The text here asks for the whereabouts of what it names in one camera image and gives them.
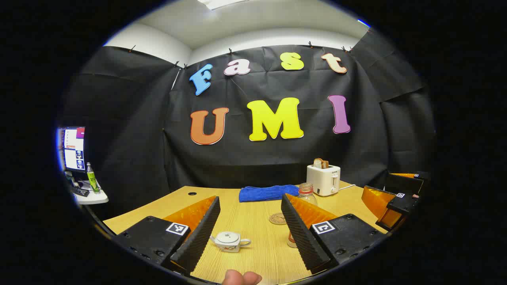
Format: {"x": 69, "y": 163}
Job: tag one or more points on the round wooden coaster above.
{"x": 277, "y": 219}

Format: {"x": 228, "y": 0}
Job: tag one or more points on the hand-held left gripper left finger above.
{"x": 202, "y": 233}

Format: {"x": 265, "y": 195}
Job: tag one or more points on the computer monitor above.
{"x": 74, "y": 150}

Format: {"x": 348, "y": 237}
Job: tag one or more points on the clear plastic water bottle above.
{"x": 307, "y": 194}

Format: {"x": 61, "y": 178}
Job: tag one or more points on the toasted bread slice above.
{"x": 320, "y": 163}

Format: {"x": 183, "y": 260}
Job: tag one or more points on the white ceramic teacup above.
{"x": 227, "y": 247}

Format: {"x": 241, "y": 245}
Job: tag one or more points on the black backdrop cloth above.
{"x": 277, "y": 158}

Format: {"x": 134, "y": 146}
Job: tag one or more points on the green drink bottle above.
{"x": 93, "y": 182}

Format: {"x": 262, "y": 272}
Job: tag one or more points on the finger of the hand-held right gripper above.
{"x": 404, "y": 184}
{"x": 400, "y": 204}

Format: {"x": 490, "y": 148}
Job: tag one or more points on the white teacup lid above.
{"x": 229, "y": 236}

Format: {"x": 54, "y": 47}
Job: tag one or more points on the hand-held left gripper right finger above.
{"x": 301, "y": 237}

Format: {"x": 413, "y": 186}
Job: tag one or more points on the white toaster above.
{"x": 323, "y": 180}

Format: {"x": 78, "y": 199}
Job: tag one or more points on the white side table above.
{"x": 93, "y": 198}

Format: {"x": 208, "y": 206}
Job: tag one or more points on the blue towel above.
{"x": 261, "y": 193}

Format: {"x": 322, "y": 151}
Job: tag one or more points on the ceiling light panel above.
{"x": 222, "y": 3}

